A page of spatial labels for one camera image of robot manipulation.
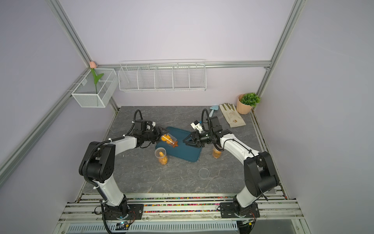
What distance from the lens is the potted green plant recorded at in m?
1.07

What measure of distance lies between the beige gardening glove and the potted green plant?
4cm

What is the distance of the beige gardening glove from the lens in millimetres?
1112
